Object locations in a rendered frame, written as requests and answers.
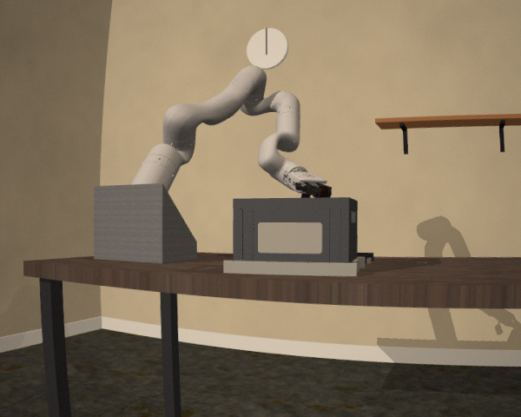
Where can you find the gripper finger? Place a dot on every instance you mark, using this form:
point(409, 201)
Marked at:
point(309, 189)
point(329, 190)

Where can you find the dark grey crate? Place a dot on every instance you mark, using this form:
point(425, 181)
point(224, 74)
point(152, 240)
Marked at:
point(323, 229)

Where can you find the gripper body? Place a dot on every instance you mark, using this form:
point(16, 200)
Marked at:
point(301, 176)

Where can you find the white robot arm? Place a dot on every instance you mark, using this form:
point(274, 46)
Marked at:
point(181, 120)

